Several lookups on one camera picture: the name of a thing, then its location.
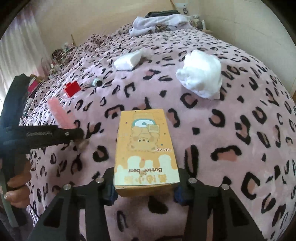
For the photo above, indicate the orange cartoon bear box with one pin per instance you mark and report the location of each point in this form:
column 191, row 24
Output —
column 144, row 148

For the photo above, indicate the small black-tipped bottle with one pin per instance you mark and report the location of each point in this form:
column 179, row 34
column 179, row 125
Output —
column 96, row 82

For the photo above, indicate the cluttered side shelf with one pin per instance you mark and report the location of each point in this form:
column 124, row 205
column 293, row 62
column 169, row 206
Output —
column 59, row 54

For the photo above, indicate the pink cylindrical stick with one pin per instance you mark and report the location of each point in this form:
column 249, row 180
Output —
column 60, row 113

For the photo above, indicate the person's left hand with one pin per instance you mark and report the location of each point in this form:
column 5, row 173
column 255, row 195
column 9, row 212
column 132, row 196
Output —
column 19, row 185

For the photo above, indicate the red plastic block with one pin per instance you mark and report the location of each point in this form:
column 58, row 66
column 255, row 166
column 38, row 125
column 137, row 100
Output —
column 72, row 88

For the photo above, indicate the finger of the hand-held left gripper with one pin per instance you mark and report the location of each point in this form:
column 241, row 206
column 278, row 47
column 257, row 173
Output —
column 53, row 135

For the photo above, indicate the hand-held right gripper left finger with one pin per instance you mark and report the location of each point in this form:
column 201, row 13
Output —
column 108, row 193

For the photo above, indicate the white tissue packet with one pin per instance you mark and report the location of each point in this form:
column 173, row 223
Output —
column 127, row 60

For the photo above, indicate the crumpled white cloth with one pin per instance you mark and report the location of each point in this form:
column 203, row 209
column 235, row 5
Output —
column 200, row 74

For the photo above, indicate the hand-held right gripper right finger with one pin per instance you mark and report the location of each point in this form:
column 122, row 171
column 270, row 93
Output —
column 180, row 194

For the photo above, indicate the white towel pile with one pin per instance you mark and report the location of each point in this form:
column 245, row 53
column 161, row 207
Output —
column 159, row 22

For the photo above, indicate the pink leopard print blanket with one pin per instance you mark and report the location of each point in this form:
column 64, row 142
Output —
column 231, row 139

